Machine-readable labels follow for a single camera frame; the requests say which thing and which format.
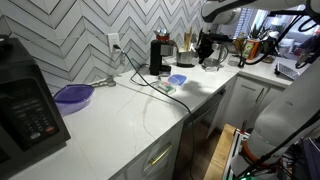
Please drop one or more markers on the black coffee grinder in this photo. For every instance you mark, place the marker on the black coffee grinder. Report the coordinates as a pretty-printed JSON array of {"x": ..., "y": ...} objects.
[{"x": 161, "y": 47}]

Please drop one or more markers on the clear glass jar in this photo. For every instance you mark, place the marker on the clear glass jar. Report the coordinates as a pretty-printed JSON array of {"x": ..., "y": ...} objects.
[{"x": 214, "y": 62}]

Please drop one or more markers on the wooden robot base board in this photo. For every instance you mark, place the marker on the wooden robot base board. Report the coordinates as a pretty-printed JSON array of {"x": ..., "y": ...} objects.
[{"x": 220, "y": 156}]

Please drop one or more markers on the white wall power outlet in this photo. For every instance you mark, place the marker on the white wall power outlet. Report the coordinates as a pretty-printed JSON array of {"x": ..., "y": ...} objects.
[{"x": 113, "y": 39}]

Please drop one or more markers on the metal utensil holder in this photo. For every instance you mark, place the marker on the metal utensil holder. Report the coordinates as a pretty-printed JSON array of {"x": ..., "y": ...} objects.
[{"x": 184, "y": 54}]

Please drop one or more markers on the purple lidded food container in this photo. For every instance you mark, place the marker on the purple lidded food container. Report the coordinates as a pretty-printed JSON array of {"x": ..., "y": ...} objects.
[{"x": 73, "y": 98}]

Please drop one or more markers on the clear lunchbox container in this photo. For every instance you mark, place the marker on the clear lunchbox container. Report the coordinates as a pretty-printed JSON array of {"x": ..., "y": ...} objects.
[{"x": 164, "y": 86}]

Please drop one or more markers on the metal box grater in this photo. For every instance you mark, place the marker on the metal box grater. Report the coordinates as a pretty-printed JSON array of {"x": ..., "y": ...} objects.
[{"x": 281, "y": 69}]

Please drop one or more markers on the orange green box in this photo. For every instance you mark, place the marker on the orange green box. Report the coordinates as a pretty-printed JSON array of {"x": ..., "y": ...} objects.
[{"x": 250, "y": 49}]

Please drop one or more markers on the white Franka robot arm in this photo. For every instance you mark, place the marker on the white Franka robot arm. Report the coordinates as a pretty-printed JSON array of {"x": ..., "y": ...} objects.
[{"x": 289, "y": 117}]

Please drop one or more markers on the metal tongs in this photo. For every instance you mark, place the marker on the metal tongs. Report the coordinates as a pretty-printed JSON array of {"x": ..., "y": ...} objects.
[{"x": 108, "y": 82}]

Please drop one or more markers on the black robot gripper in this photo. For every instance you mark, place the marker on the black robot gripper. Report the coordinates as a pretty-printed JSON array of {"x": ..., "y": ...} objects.
[{"x": 204, "y": 47}]

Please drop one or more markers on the brass drawer handle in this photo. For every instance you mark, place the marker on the brass drawer handle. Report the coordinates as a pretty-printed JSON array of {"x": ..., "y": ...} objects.
[{"x": 160, "y": 154}]

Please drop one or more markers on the blue lunchbox lid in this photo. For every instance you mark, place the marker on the blue lunchbox lid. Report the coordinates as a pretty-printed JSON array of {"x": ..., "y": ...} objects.
[{"x": 177, "y": 79}]

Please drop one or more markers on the black microwave oven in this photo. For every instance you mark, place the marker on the black microwave oven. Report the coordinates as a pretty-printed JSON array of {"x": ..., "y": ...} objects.
[{"x": 31, "y": 126}]

